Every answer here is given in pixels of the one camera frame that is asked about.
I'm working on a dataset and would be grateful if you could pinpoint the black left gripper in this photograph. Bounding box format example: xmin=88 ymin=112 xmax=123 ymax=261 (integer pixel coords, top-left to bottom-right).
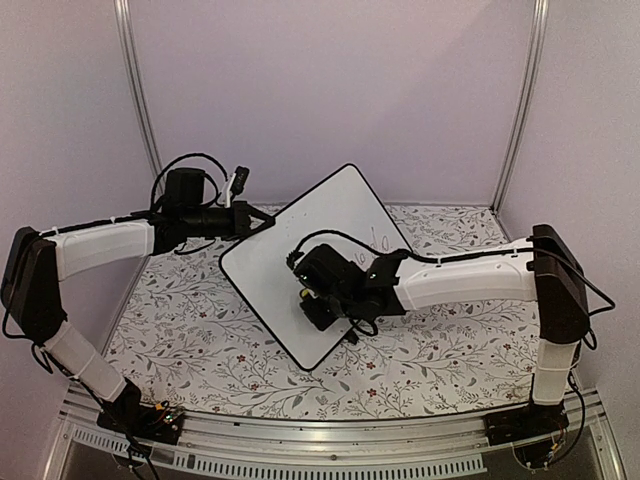
xmin=184 ymin=201 xmax=276 ymax=242

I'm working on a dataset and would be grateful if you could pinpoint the white whiteboard black frame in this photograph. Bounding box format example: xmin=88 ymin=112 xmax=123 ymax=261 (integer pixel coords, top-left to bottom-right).
xmin=219 ymin=164 xmax=410 ymax=372

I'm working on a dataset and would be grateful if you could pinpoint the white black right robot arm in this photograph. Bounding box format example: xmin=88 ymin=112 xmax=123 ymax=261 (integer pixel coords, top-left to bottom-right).
xmin=286 ymin=224 xmax=590 ymax=436

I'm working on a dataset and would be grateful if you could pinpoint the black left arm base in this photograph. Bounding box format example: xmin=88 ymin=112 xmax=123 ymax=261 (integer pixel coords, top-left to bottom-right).
xmin=97 ymin=379 xmax=185 ymax=445

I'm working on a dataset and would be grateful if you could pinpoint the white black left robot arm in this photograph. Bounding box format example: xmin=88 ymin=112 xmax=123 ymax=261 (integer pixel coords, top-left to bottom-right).
xmin=1 ymin=167 xmax=275 ymax=434

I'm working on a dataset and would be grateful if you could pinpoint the black whiteboard stand foot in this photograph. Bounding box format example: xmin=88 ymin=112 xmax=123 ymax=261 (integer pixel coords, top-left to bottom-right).
xmin=345 ymin=330 xmax=359 ymax=345

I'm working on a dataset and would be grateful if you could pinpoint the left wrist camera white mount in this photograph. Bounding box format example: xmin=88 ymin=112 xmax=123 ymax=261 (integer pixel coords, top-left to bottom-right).
xmin=218 ymin=166 xmax=250 ymax=208

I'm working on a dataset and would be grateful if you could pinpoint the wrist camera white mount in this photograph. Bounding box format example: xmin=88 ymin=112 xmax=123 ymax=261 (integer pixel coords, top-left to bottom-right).
xmin=286 ymin=250 xmax=304 ymax=271
xmin=218 ymin=166 xmax=250 ymax=208

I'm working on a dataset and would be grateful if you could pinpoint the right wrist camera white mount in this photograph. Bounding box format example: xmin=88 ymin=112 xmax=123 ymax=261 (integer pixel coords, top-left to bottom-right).
xmin=286 ymin=250 xmax=304 ymax=271

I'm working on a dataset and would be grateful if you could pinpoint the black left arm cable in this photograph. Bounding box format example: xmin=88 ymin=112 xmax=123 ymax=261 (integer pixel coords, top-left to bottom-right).
xmin=149 ymin=152 xmax=231 ymax=206

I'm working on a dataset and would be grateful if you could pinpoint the aluminium front rail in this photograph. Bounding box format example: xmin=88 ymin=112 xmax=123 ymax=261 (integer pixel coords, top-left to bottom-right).
xmin=43 ymin=388 xmax=626 ymax=479

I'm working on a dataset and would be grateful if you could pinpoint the aluminium corner post left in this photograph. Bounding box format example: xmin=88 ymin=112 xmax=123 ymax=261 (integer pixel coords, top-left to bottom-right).
xmin=113 ymin=0 xmax=164 ymax=179

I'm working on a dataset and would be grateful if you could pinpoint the aluminium corner post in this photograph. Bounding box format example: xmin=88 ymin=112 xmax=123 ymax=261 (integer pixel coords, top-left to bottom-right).
xmin=113 ymin=0 xmax=164 ymax=179
xmin=490 ymin=0 xmax=549 ymax=216

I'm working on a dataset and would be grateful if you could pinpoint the aluminium corner post right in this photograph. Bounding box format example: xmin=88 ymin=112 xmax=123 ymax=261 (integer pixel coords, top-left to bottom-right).
xmin=490 ymin=0 xmax=549 ymax=216

